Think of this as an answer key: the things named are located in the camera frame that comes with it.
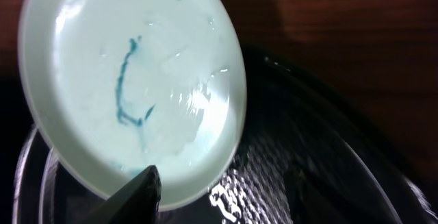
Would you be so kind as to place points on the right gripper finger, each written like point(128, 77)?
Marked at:
point(137, 202)

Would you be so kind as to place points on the pale green plate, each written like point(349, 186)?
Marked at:
point(115, 86)

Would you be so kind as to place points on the round black serving tray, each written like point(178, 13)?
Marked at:
point(307, 156)

